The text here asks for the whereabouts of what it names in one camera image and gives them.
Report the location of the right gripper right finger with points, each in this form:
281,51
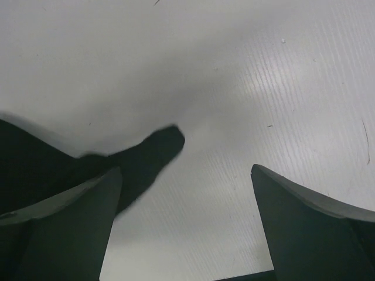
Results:
311,236

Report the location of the black daisy print t-shirt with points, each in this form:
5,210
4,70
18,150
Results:
32,170

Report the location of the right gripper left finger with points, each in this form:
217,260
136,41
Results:
64,237

